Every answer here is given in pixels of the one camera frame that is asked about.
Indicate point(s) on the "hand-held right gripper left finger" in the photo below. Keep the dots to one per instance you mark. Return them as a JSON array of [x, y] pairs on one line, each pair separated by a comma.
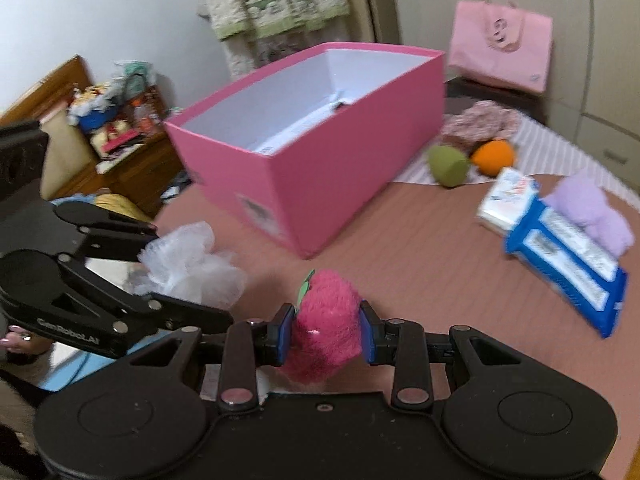
[[286, 334]]

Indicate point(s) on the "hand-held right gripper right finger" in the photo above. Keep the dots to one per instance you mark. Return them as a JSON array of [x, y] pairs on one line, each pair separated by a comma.
[[367, 334]]

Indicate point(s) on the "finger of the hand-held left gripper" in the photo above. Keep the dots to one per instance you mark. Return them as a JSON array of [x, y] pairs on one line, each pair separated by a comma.
[[125, 239], [207, 320]]

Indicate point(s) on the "red plush strawberry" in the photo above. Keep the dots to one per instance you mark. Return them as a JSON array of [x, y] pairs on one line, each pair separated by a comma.
[[325, 330]]

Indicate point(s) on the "white mesh bath pouf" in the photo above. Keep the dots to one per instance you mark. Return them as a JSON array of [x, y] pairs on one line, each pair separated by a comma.
[[200, 270]]

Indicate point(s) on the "pink cardboard box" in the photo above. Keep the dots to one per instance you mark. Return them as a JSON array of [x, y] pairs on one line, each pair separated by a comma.
[[300, 185]]

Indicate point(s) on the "green plush toy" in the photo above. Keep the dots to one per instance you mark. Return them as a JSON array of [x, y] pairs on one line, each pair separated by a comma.
[[447, 165]]

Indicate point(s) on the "white tissue pack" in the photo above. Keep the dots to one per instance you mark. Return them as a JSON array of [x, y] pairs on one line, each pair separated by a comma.
[[505, 200]]

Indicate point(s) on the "blue wipes packet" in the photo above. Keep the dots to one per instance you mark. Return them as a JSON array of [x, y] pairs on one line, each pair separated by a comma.
[[575, 235], [565, 280]]

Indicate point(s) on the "purple plush toy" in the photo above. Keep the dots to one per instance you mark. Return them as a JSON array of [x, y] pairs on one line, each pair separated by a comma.
[[590, 210]]

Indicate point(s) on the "person's left hand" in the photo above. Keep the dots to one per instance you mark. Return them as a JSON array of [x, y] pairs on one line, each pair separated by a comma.
[[20, 347]]

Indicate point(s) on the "yellow cushion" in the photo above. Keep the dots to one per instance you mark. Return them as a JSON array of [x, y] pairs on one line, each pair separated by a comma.
[[120, 205]]

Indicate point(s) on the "wooden nightstand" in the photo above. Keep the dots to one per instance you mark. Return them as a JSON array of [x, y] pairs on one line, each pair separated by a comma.
[[140, 175]]

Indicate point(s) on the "salmon ribbed bedspread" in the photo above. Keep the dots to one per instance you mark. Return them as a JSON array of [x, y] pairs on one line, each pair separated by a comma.
[[425, 270]]

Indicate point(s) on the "yellow red round toy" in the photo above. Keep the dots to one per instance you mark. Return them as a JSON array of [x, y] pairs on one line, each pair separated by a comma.
[[115, 137]]

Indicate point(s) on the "wooden headboard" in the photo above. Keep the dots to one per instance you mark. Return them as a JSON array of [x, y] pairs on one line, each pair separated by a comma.
[[60, 160]]

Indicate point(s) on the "orange bottle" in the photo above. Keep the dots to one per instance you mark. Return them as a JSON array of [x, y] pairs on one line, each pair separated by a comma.
[[145, 117]]

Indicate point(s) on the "blue bowl with flowers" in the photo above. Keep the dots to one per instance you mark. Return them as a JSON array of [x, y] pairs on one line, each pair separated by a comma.
[[95, 112]]

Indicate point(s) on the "wicker basket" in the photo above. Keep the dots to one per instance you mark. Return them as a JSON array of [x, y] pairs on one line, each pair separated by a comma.
[[137, 90]]

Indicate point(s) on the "white green packet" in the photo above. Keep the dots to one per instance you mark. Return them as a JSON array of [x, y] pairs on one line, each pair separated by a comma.
[[132, 69]]

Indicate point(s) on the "orange plush toy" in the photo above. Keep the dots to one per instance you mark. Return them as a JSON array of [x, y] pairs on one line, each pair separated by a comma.
[[492, 157]]

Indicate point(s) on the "pink floral scrunchie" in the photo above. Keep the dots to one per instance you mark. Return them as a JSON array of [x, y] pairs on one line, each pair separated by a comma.
[[480, 122]]

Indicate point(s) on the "striped bed sheet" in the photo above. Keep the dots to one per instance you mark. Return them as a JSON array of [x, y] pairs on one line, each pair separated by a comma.
[[550, 155]]

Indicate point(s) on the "dark side table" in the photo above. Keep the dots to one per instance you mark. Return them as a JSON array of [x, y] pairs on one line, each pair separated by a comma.
[[500, 102]]

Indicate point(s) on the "cream knitted cardigan green trim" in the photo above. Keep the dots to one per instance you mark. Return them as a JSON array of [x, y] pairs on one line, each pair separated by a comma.
[[270, 0]]

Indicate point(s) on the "pink paper bag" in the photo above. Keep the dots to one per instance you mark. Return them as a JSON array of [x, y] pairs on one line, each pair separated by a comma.
[[500, 55]]

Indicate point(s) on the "beige wardrobe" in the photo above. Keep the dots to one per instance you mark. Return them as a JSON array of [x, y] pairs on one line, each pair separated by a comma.
[[600, 85]]

